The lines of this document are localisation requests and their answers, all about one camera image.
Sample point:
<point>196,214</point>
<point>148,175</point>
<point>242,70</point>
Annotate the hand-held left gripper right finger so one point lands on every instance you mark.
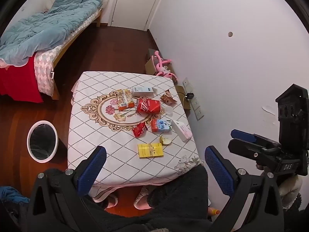
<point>218,171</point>

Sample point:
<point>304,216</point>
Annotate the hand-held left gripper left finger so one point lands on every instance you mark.
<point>93,169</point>

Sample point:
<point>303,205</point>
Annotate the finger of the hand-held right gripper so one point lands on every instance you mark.
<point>241,147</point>
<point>241,134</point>

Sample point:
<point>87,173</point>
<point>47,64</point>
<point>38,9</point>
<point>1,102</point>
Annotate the white and pink box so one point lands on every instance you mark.
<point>182,130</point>

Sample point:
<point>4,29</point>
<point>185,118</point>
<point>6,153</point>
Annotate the black bin bag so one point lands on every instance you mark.
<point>41,140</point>

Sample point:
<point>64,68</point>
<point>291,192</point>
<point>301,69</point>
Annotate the white round trash bin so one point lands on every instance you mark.
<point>30,135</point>

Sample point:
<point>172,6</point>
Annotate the orange noodle snack packet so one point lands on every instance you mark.
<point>124,100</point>

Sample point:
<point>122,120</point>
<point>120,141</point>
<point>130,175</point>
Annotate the red soda can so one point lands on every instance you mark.
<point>147,106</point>

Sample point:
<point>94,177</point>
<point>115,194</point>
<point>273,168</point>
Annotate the person's right forearm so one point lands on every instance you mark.
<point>289,186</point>

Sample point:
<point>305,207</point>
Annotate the person's right hand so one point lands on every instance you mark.
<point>264,168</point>

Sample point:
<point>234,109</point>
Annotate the table with patterned tablecloth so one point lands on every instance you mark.
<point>96,130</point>

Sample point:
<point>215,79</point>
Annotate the orange bottle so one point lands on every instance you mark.
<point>214,212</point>

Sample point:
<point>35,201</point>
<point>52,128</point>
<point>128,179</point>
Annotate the yellow flat box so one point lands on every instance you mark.
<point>149,151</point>

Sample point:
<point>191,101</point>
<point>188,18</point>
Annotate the red crumpled wrapper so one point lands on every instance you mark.
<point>139,130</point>

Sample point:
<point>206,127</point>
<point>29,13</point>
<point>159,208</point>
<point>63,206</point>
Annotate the apple core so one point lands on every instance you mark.
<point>165,140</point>

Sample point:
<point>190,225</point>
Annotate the person's dark fluffy pants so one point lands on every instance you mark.
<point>169,212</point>

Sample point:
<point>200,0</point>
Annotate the black charger plug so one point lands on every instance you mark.
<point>189,96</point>

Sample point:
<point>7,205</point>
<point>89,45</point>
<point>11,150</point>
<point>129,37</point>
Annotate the blue and red milk carton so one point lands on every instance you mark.
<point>161,125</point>

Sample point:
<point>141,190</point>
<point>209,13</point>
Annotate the brown torn wrapper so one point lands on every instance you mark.
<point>167,99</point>

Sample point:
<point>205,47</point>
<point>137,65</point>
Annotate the blue garment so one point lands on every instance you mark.
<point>12,195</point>

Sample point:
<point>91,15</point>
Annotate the white and blue box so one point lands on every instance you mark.
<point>142,91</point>

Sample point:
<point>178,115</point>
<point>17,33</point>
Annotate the pink toy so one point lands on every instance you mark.
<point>159,64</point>

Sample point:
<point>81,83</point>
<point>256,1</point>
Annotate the red blanket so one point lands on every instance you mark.
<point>19,82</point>

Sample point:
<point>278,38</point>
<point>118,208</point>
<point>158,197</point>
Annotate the open cardboard box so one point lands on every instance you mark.
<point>149,66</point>

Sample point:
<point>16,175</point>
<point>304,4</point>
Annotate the blue quilt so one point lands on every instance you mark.
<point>36,31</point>

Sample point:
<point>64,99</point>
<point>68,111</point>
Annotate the white door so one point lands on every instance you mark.
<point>135,4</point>

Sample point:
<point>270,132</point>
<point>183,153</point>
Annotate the blue pillow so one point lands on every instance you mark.
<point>67,0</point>

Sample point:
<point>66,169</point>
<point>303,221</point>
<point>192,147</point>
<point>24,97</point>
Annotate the wall socket strip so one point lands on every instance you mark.
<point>198,110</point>

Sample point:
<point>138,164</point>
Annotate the single wall socket plate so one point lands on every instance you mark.
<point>187,84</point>

